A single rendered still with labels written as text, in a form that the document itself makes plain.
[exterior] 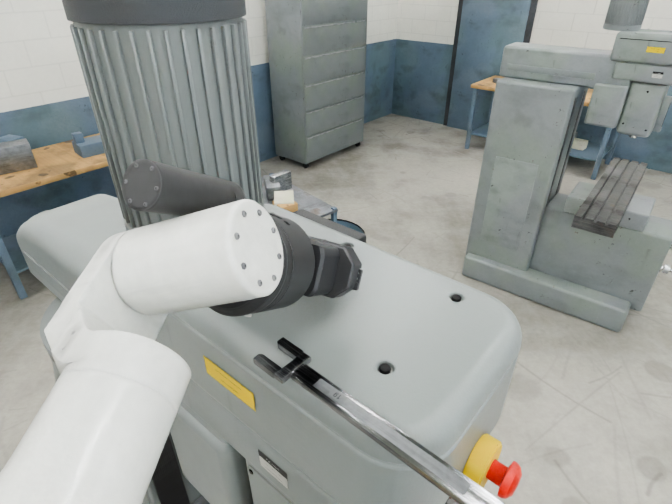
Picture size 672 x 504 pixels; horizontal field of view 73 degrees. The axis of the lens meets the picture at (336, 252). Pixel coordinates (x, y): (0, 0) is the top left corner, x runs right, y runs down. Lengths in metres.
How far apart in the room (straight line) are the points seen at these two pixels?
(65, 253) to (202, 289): 0.74
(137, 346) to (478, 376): 0.32
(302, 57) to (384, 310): 5.13
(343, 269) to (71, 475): 0.30
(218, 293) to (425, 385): 0.23
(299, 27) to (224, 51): 4.96
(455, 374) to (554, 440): 2.52
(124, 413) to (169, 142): 0.37
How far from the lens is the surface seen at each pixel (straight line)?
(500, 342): 0.51
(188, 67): 0.55
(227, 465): 0.81
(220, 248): 0.28
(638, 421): 3.29
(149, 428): 0.26
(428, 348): 0.48
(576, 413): 3.16
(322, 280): 0.44
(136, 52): 0.55
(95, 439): 0.25
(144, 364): 0.27
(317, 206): 3.12
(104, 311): 0.33
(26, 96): 4.78
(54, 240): 1.08
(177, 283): 0.31
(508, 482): 0.55
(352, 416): 0.41
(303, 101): 5.65
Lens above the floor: 2.22
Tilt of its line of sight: 32 degrees down
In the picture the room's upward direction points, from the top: straight up
